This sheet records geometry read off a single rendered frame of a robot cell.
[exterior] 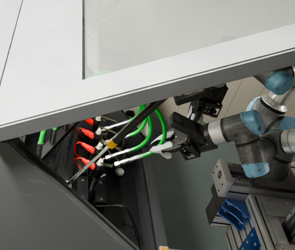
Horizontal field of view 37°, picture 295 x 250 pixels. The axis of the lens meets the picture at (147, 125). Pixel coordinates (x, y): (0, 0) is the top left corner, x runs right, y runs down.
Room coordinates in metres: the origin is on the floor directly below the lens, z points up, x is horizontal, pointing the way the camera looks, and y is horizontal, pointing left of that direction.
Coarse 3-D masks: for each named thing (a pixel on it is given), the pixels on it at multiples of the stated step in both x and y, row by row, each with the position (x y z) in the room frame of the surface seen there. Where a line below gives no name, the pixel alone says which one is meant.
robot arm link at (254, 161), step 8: (240, 144) 1.07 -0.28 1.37; (248, 144) 1.06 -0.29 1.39; (256, 144) 1.07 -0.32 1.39; (264, 144) 1.11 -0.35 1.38; (272, 144) 1.13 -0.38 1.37; (240, 152) 1.06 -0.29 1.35; (248, 152) 1.05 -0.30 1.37; (256, 152) 1.06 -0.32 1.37; (264, 152) 1.08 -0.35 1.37; (272, 152) 1.11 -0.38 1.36; (240, 160) 1.07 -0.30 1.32; (248, 160) 1.05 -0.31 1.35; (256, 160) 1.05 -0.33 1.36; (264, 160) 1.06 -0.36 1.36; (248, 168) 1.04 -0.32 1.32; (256, 168) 1.04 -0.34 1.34; (264, 168) 1.04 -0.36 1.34; (248, 176) 1.04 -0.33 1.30; (256, 176) 1.03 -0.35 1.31
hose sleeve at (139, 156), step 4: (132, 156) 1.11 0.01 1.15; (136, 156) 1.11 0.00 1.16; (140, 156) 1.11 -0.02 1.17; (120, 160) 1.10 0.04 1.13; (124, 160) 1.10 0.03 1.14; (128, 160) 1.10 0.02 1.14; (132, 160) 1.10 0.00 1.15; (136, 160) 1.10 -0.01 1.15; (120, 164) 1.09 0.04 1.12; (124, 164) 1.09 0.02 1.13
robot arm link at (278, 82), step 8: (272, 72) 1.25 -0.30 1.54; (280, 72) 1.24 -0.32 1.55; (288, 72) 1.26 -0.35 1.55; (264, 80) 1.25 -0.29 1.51; (272, 80) 1.23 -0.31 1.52; (280, 80) 1.22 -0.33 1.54; (288, 80) 1.23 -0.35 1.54; (272, 88) 1.22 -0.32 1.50; (280, 88) 1.22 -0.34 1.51; (288, 88) 1.25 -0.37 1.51
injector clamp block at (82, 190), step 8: (104, 168) 1.20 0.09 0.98; (72, 176) 1.21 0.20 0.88; (80, 176) 1.12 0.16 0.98; (72, 184) 1.17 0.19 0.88; (80, 184) 1.09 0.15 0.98; (104, 184) 1.13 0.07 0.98; (80, 192) 1.05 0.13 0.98; (96, 192) 1.07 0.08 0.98; (104, 192) 1.09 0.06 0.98; (96, 200) 1.04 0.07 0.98; (104, 200) 1.05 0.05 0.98; (96, 208) 1.04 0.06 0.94; (104, 208) 1.05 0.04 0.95
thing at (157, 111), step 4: (156, 112) 1.11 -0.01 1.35; (160, 112) 1.12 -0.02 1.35; (160, 116) 1.11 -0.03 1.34; (160, 120) 1.12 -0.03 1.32; (164, 120) 1.12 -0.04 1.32; (164, 124) 1.12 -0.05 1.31; (164, 128) 1.12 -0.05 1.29; (44, 132) 1.01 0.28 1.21; (164, 132) 1.13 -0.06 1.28; (40, 136) 1.01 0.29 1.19; (44, 136) 1.01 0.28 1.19; (164, 136) 1.13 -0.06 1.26; (40, 140) 1.01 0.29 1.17; (164, 140) 1.13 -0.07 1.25; (40, 144) 1.01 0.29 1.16; (160, 144) 1.13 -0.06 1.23; (148, 152) 1.12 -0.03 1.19; (152, 152) 1.12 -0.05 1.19; (144, 156) 1.11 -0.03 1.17
